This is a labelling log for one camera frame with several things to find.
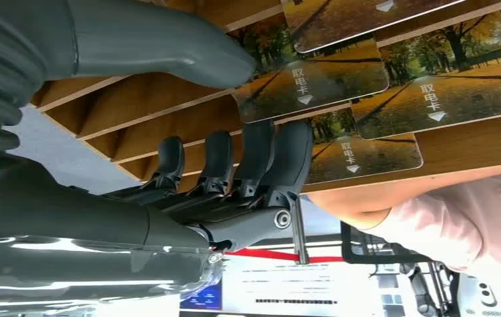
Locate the white device with buttons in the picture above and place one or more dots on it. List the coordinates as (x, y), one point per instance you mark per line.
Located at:
(487, 297)

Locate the white printed notice board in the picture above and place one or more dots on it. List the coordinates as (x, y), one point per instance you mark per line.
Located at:
(294, 284)

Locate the red ribbon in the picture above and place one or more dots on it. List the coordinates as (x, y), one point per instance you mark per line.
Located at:
(259, 254)

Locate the black metal frame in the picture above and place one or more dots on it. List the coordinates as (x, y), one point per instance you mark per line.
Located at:
(355, 258)

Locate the person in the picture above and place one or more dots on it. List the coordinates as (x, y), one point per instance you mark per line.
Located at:
(474, 227)

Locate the metal pole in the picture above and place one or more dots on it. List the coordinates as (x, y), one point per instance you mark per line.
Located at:
(299, 236)

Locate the autumn scene key card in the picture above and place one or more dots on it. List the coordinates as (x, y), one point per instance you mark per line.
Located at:
(320, 83)
(364, 157)
(452, 96)
(347, 22)

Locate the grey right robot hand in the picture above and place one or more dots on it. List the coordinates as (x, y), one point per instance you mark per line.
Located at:
(79, 245)

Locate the tiered wooden card holder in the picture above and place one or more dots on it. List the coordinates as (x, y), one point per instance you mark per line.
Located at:
(167, 124)

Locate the blue display screen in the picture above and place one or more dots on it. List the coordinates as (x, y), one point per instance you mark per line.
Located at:
(202, 299)

